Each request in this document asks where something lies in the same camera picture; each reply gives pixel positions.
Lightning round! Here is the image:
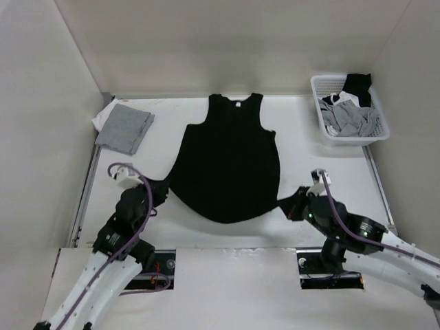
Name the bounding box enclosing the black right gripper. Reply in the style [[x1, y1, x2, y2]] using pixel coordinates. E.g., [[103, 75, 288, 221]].
[[276, 185, 336, 239]]

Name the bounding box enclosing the black tank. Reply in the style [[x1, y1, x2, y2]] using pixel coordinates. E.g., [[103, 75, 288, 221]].
[[164, 93, 281, 224], [342, 74, 372, 107]]

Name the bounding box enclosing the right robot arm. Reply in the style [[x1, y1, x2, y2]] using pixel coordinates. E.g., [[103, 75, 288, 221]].
[[278, 186, 439, 310]]

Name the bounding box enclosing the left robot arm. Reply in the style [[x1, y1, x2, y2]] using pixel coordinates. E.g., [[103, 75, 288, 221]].
[[35, 177, 168, 329]]

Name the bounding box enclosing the folded grey tank top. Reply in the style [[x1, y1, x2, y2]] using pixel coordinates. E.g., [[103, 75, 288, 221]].
[[95, 104, 155, 155]]

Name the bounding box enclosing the folded white tank top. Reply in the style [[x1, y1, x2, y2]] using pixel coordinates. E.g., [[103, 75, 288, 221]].
[[91, 103, 116, 132]]

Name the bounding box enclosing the grey tank top in basket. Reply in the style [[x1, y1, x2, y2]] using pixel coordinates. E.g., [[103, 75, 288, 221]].
[[318, 100, 380, 138]]

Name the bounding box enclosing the white tank top in basket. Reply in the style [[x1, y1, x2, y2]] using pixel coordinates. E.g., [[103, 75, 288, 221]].
[[321, 91, 360, 137]]

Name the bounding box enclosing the black tank top in basket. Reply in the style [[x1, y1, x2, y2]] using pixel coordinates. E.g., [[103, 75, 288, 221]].
[[342, 74, 372, 107]]

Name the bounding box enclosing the white plastic laundry basket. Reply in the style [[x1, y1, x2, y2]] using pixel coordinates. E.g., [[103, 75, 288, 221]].
[[310, 74, 390, 146]]

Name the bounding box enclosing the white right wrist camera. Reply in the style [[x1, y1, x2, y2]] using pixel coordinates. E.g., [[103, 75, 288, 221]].
[[307, 168, 331, 196]]

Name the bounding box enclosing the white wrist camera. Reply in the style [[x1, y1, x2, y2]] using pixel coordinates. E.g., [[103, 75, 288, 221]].
[[307, 168, 331, 196], [111, 166, 142, 190]]

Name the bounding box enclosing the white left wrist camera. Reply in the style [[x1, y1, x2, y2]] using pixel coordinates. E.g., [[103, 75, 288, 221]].
[[111, 166, 142, 190]]

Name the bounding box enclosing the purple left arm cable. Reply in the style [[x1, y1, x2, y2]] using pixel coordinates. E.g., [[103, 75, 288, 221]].
[[56, 162, 173, 330]]

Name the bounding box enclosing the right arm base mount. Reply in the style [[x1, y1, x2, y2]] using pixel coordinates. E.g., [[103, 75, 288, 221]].
[[296, 239, 364, 289]]

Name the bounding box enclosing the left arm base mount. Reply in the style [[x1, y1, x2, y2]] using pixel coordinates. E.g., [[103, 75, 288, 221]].
[[124, 250, 177, 292]]

